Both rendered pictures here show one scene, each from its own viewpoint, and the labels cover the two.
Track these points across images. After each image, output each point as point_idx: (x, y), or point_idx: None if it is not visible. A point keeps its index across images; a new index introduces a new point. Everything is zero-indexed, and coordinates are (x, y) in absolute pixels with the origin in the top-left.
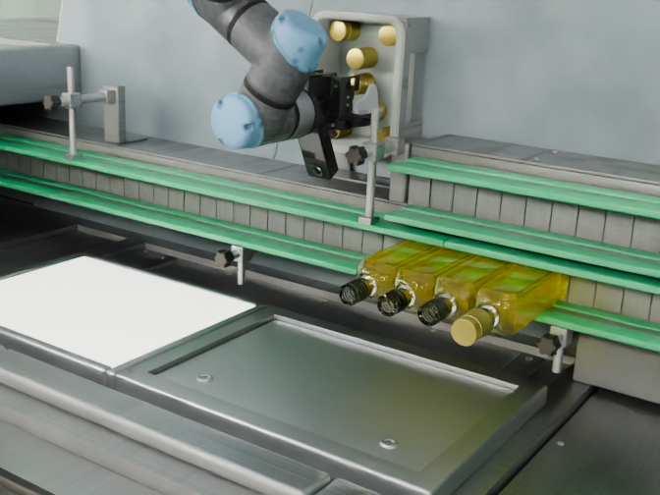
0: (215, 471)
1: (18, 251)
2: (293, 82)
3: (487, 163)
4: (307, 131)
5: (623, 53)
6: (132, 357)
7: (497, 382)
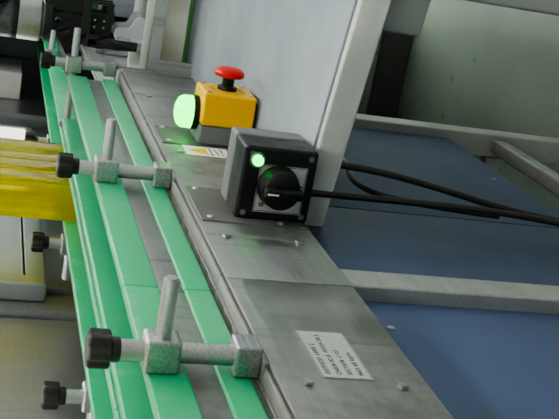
0: None
1: (27, 122)
2: None
3: (127, 93)
4: (36, 34)
5: (242, 16)
6: None
7: (25, 269)
